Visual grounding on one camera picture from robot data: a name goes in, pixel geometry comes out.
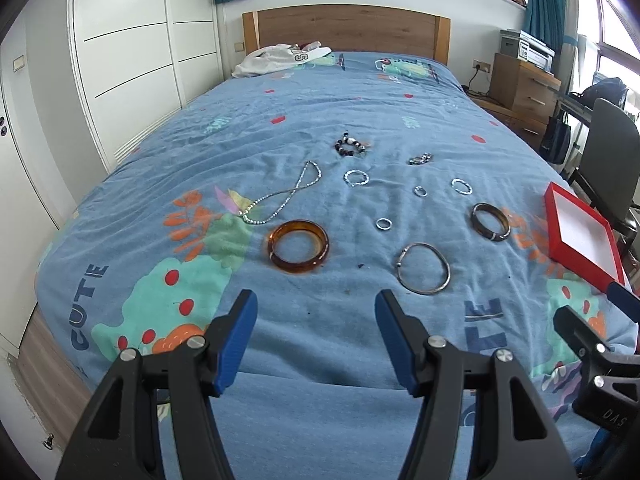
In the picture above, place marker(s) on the grey desk chair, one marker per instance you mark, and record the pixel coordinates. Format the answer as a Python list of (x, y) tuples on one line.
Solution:
[(608, 171)]

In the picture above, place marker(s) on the white printer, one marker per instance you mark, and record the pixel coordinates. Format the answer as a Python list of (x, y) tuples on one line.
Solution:
[(519, 44)]

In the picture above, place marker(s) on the wall power socket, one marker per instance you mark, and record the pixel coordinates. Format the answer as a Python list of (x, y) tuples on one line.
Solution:
[(482, 67)]

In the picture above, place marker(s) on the desk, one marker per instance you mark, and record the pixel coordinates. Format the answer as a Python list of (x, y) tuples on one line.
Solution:
[(570, 104)]

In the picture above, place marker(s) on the white garment on bed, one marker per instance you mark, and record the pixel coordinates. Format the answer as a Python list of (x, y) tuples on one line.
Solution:
[(273, 59)]

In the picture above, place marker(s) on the amber bangle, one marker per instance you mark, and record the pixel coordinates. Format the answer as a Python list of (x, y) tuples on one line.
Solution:
[(298, 246)]

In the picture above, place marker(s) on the dark blue hanging bag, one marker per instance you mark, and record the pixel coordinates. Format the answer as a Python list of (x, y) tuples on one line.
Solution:
[(555, 142)]

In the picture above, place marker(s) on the small silver charm cluster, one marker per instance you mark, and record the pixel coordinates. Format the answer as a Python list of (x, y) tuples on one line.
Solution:
[(419, 160)]

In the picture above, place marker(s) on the right teal curtain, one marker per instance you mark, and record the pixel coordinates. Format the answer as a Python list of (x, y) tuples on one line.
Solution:
[(545, 20)]

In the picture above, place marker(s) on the dark backpack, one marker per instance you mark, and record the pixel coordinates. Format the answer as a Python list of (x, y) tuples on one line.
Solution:
[(612, 90)]

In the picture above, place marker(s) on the dark brown bangle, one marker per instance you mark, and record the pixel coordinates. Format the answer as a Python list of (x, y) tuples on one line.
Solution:
[(490, 222)]

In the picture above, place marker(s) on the wooden drawer chest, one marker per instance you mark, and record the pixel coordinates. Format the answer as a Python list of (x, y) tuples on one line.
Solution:
[(522, 87)]

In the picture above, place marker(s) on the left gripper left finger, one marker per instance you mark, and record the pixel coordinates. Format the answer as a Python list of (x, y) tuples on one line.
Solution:
[(117, 436)]

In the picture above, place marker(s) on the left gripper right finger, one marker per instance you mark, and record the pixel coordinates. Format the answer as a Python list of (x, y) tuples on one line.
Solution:
[(514, 435)]

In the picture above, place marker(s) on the low wooden nightstand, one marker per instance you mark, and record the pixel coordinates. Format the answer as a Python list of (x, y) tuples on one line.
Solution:
[(528, 126)]

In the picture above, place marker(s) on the blue patterned bedspread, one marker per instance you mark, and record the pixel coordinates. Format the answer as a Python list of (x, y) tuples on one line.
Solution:
[(317, 188)]

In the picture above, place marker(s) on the white wardrobe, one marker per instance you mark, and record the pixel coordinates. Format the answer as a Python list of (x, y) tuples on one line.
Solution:
[(139, 62)]

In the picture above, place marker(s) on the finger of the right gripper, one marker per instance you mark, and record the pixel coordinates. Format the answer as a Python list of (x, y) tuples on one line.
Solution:
[(625, 300), (580, 337)]

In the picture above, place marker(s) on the red shallow box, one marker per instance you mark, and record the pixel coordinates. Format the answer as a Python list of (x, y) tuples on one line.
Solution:
[(581, 239)]

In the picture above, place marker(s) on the wooden headboard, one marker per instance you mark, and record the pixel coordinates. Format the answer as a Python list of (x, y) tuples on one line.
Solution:
[(350, 27)]

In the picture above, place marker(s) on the thin silver bangle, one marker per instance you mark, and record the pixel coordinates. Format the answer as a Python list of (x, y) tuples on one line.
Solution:
[(422, 269)]

